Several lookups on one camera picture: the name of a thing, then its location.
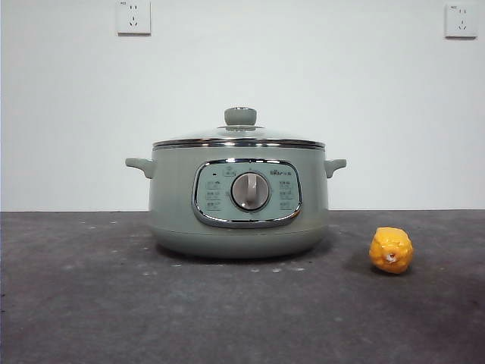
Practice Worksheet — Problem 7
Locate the glass lid with green knob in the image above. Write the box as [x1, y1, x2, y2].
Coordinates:
[152, 106, 326, 149]

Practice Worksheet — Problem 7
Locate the yellow corn cob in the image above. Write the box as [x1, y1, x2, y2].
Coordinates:
[368, 226, 415, 274]

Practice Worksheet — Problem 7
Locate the sage green electric cooking pot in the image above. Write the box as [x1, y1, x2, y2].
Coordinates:
[125, 143, 347, 260]

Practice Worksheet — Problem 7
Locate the white wall socket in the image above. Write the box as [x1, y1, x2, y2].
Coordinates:
[444, 2, 478, 39]
[116, 0, 152, 37]

